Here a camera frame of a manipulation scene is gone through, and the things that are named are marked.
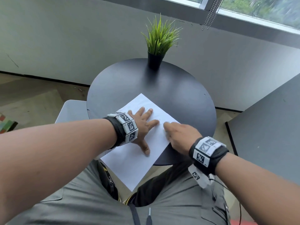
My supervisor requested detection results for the person's right forearm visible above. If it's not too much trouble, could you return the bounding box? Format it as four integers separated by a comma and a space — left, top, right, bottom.
214, 152, 300, 225

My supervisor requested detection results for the white chair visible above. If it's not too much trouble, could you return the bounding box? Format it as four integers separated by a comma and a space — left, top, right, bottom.
55, 100, 91, 125

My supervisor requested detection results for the person's left hand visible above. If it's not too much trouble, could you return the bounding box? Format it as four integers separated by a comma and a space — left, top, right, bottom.
128, 106, 160, 157

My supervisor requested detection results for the window with grey frame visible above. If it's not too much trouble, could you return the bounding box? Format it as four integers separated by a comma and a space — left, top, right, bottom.
94, 0, 300, 49

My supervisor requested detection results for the green grass plant black pot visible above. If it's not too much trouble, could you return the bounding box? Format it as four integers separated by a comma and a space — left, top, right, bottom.
141, 13, 183, 71

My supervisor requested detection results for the black strap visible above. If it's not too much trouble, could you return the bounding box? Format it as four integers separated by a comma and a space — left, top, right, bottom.
128, 204, 142, 225

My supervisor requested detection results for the thin black cable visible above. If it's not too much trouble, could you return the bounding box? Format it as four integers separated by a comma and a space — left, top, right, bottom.
208, 175, 242, 223

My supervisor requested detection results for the dark grey rectangular table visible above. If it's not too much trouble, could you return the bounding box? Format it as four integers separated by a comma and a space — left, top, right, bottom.
225, 73, 300, 183

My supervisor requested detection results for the black wristband with marker tiles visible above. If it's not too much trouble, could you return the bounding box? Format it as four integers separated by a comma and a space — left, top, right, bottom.
188, 136, 230, 189
103, 112, 139, 148

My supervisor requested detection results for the round black table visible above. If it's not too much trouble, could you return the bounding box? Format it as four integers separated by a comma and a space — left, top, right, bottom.
86, 58, 217, 166

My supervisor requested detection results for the metal bead blind chain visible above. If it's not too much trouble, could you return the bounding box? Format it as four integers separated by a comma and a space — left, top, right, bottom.
201, 0, 223, 31

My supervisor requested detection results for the red green colourful object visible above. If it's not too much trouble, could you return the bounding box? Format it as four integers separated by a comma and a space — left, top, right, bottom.
0, 113, 18, 134

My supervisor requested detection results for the grey jacket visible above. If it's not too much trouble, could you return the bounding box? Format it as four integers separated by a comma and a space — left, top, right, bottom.
7, 159, 233, 225

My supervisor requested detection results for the white paper sheet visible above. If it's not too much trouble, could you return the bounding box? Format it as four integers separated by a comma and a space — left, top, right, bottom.
99, 93, 181, 192

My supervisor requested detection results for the person's left forearm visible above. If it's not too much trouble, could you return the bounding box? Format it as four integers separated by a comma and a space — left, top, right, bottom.
0, 118, 118, 224

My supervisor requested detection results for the person's right hand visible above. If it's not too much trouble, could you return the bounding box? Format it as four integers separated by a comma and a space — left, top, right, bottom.
163, 122, 203, 159

